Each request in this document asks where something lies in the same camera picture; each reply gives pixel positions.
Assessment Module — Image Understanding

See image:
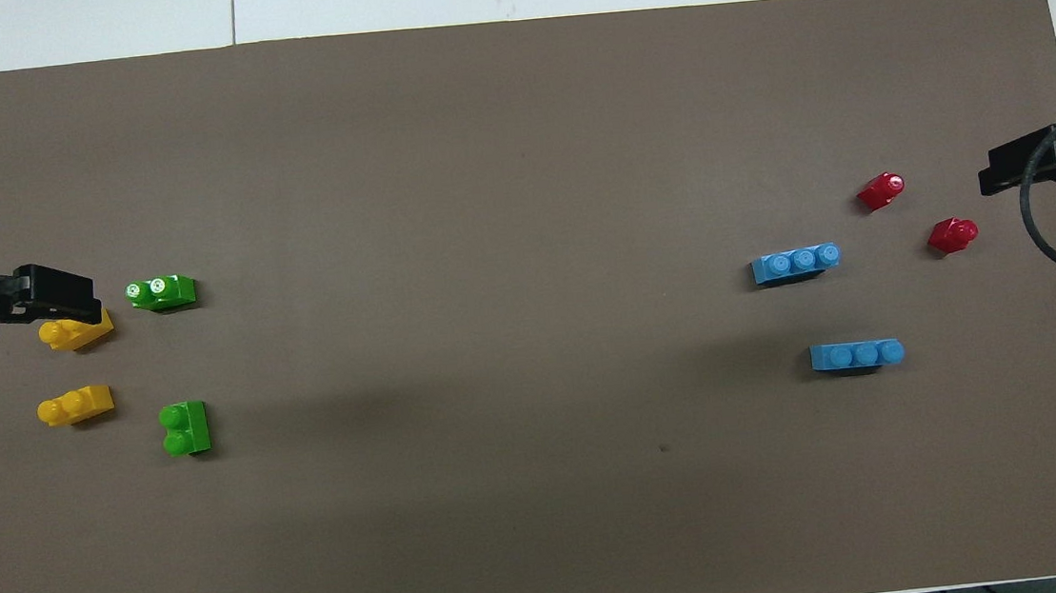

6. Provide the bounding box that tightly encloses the small red toy block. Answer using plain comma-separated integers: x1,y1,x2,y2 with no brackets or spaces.
855,170,908,213
926,215,981,257

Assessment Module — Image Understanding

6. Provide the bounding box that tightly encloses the blue three-stud toy block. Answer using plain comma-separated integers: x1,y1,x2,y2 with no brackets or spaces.
809,337,907,378
749,242,844,288

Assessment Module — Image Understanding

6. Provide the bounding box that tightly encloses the green block with stickers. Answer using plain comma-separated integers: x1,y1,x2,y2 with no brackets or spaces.
124,273,200,315

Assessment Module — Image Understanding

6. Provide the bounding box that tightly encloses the yellow toy block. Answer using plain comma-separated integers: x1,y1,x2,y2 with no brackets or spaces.
37,309,117,355
35,384,116,430

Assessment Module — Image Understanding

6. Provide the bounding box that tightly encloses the brown table mat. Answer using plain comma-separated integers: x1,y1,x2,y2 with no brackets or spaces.
0,0,1056,593

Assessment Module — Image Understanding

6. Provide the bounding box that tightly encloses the plain green toy block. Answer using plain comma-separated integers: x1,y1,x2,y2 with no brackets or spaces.
158,399,213,460

